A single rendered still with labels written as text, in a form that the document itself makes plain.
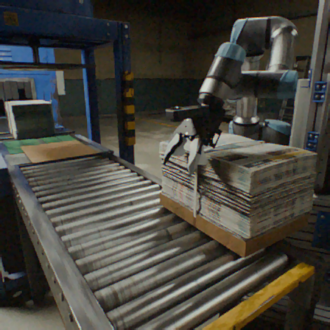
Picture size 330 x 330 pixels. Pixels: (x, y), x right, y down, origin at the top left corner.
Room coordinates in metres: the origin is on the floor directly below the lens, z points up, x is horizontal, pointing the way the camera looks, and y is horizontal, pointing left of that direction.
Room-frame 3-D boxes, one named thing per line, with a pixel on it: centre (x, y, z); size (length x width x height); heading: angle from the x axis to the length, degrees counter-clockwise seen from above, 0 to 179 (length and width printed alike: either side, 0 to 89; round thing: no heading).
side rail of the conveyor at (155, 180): (1.09, 0.02, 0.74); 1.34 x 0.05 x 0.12; 35
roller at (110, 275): (0.63, 0.01, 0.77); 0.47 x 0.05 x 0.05; 125
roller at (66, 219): (0.90, 0.19, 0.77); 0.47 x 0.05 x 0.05; 125
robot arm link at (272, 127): (1.21, -0.48, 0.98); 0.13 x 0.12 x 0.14; 67
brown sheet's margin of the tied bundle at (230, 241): (0.71, -0.25, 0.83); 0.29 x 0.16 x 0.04; 125
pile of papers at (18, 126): (2.25, 1.14, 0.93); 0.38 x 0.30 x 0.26; 35
